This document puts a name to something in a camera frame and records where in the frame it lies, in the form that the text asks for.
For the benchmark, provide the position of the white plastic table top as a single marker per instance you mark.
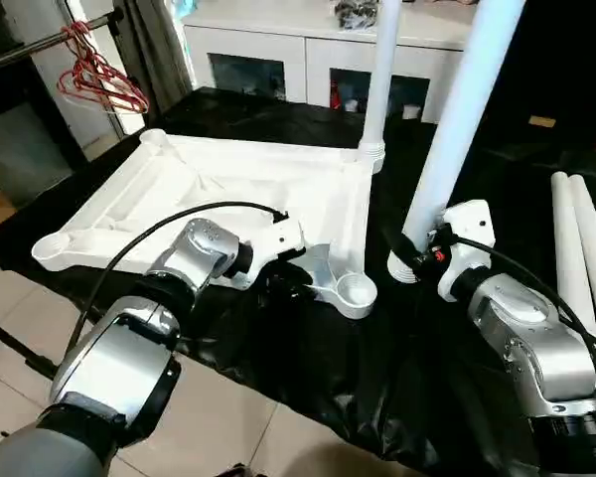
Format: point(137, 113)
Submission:
point(209, 189)

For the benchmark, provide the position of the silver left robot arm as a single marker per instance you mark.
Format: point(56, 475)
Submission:
point(149, 328)

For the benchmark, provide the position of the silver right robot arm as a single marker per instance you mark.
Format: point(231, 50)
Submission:
point(536, 348)

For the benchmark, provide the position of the black plastic mat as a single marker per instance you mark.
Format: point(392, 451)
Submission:
point(358, 378)

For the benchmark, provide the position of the small yellow label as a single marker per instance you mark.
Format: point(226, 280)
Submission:
point(542, 122)

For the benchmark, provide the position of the dark object on cabinet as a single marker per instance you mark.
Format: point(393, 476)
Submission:
point(356, 12)

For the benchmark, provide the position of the white cabinet with glass doors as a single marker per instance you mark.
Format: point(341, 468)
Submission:
point(278, 40)

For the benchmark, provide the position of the grey curtain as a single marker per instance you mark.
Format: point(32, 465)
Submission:
point(154, 50)

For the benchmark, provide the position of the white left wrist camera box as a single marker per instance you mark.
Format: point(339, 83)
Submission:
point(276, 243)

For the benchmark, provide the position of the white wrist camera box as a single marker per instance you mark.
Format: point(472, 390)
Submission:
point(469, 243)
point(276, 243)

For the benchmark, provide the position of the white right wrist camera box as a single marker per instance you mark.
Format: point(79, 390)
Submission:
point(469, 243)

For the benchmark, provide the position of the black metal table frame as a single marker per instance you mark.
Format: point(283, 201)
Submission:
point(15, 343)

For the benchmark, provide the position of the dark metal clothes rail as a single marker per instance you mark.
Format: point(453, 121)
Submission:
point(40, 40)

